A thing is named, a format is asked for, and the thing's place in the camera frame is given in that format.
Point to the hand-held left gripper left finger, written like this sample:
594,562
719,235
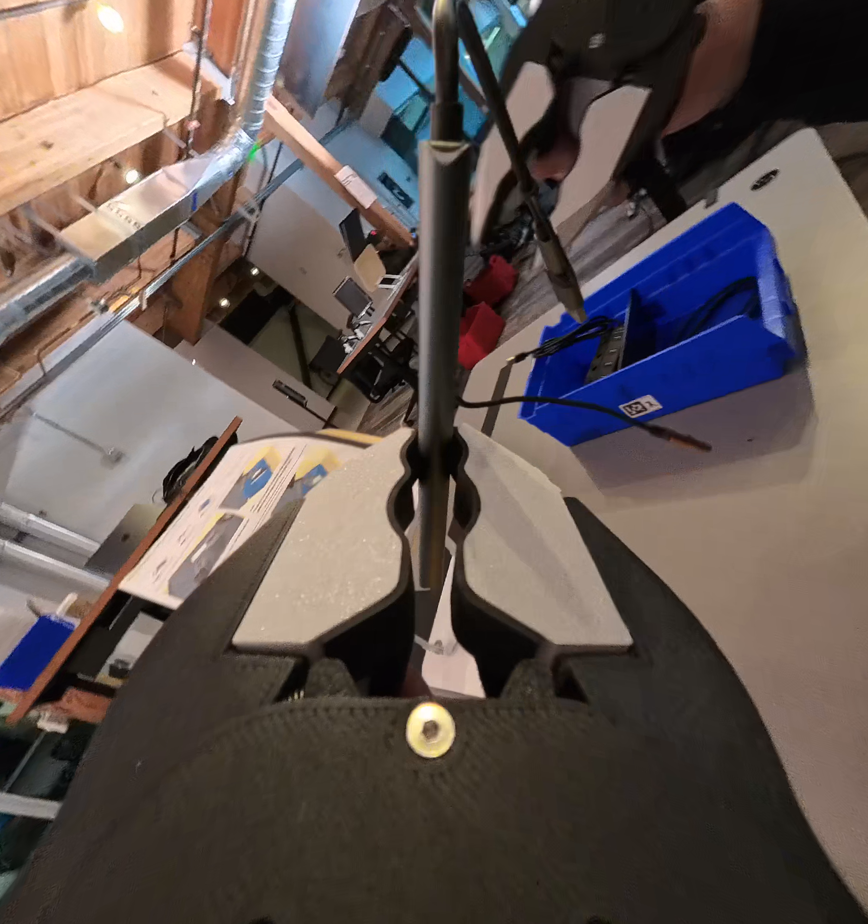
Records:
325,556

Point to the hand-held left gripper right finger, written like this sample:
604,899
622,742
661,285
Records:
527,563

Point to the grey probe rod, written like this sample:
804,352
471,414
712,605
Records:
434,325

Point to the blue plastic bin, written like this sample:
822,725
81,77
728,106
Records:
694,375

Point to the black multiport power strip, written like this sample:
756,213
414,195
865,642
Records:
607,354

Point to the wooden board with instruction sheet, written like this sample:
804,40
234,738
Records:
210,520

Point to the black monitor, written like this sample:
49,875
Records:
351,232

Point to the rectangular metal air duct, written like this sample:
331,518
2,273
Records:
145,216

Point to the black desk grommet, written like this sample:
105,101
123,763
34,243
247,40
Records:
764,179

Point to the person's right forearm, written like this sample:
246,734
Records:
802,58

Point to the red plastic bin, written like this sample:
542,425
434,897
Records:
493,278
481,336

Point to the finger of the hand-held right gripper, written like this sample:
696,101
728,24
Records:
495,166
611,126

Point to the blue box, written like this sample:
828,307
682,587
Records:
29,653

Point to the silver spiral ventilation duct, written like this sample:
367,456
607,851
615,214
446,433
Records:
15,317
264,72

